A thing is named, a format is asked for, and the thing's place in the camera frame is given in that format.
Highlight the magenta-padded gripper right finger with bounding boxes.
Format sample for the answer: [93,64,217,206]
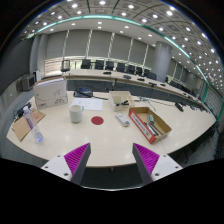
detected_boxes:
[131,142,184,186]

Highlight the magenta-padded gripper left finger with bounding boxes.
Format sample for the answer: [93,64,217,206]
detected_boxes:
[40,142,92,186]

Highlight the clear plastic water bottle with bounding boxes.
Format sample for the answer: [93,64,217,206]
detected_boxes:
[22,105,45,144]

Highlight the open red-sided cardboard box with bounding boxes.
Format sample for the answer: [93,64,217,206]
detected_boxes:
[128,106,173,145]

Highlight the white ceramic mug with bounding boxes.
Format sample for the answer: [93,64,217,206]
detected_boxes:
[68,104,85,124]

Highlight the flat round red coaster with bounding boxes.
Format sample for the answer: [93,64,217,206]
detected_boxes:
[90,115,105,126]

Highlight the white printed paper sheet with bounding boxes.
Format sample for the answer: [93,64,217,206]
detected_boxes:
[69,97,104,112]

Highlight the small open white box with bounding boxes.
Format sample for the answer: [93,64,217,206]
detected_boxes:
[108,90,136,112]

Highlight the black desk microphone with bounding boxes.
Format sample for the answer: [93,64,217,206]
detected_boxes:
[174,101,185,113]

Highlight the flat brown cardboard sheet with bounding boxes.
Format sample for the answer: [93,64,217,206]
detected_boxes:
[11,108,47,142]

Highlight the black handheld tool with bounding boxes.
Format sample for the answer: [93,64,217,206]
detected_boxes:
[116,99,130,107]

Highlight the large white cardboard box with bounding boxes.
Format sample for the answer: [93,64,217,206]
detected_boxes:
[32,77,69,110]

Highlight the black rectangular device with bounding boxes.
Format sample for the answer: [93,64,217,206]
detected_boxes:
[13,102,33,123]

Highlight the long curved conference desk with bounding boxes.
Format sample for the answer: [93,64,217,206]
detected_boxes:
[63,68,214,113]

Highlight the grey box monitor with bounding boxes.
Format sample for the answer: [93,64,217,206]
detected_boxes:
[20,74,37,93]

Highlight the row of black office chairs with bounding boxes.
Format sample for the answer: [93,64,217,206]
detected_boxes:
[60,58,158,81]

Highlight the round ceiling lights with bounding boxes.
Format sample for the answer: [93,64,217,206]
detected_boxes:
[19,0,224,84]

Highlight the black pouch with cable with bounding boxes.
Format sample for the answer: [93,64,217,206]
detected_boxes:
[73,85,94,99]

